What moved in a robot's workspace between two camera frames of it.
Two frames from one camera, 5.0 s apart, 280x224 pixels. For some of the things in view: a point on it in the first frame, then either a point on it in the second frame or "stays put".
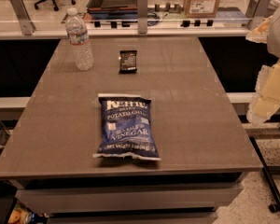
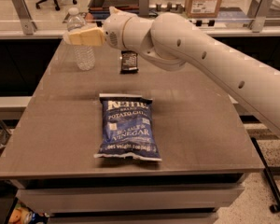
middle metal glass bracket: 142,11 stays put
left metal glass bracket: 21,11 stays put
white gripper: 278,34 → 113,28
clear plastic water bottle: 77,34 stays put
